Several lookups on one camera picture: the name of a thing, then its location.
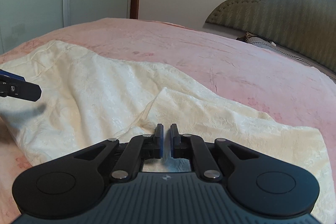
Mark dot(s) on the pink blanket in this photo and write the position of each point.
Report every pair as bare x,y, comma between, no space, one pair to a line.
210,56

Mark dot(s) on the grey striped pillow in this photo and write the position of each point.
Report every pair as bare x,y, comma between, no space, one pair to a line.
275,47

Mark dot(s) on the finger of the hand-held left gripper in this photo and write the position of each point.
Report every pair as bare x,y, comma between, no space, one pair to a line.
23,91
11,75

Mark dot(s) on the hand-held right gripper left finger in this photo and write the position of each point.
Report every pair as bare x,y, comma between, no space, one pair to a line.
159,142

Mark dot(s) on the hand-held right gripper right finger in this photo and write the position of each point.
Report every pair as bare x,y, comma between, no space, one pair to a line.
173,142

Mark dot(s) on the green padded headboard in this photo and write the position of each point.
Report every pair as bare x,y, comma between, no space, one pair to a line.
288,14

